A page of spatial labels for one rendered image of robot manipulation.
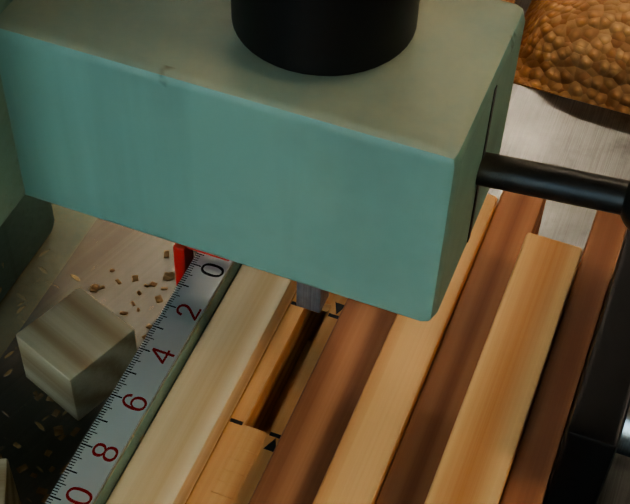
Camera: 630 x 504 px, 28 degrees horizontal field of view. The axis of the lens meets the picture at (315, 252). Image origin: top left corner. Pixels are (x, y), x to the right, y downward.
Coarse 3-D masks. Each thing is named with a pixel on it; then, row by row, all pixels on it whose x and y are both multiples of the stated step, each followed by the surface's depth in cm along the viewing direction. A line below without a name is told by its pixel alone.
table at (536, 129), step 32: (512, 96) 59; (544, 96) 59; (512, 128) 57; (544, 128) 57; (576, 128) 57; (608, 128) 57; (544, 160) 56; (576, 160) 56; (608, 160) 56; (544, 224) 53; (576, 224) 53; (608, 480) 45
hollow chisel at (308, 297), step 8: (304, 288) 43; (312, 288) 43; (296, 296) 43; (304, 296) 43; (312, 296) 43; (320, 296) 43; (296, 304) 44; (304, 304) 43; (312, 304) 43; (320, 304) 43
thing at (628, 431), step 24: (624, 240) 40; (624, 264) 39; (624, 288) 39; (624, 312) 38; (600, 336) 37; (624, 336) 37; (600, 360) 37; (624, 360) 37; (600, 384) 36; (624, 384) 36; (576, 408) 36; (600, 408) 36; (624, 408) 36; (576, 432) 35; (600, 432) 35; (624, 432) 40; (576, 456) 36; (600, 456) 35; (552, 480) 37; (576, 480) 37; (600, 480) 36
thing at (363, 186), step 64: (64, 0) 35; (128, 0) 35; (192, 0) 35; (448, 0) 36; (0, 64) 36; (64, 64) 34; (128, 64) 34; (192, 64) 34; (256, 64) 34; (384, 64) 34; (448, 64) 34; (512, 64) 36; (64, 128) 36; (128, 128) 35; (192, 128) 34; (256, 128) 33; (320, 128) 33; (384, 128) 32; (448, 128) 32; (64, 192) 39; (128, 192) 38; (192, 192) 36; (256, 192) 35; (320, 192) 34; (384, 192) 33; (448, 192) 33; (256, 256) 37; (320, 256) 36; (384, 256) 35; (448, 256) 35
